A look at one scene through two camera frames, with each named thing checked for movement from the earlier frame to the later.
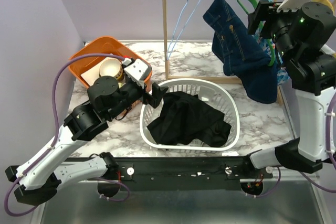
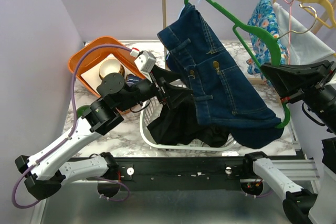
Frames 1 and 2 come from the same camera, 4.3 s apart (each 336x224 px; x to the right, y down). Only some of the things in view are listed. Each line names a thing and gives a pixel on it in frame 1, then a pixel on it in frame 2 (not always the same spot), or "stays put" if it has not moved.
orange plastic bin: (104, 45) stays put
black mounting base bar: (178, 173) stays put
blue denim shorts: (241, 54) -> (226, 93)
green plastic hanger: (253, 2) -> (236, 26)
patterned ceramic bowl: (111, 67) stays put
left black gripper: (155, 99) -> (174, 95)
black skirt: (184, 119) stays put
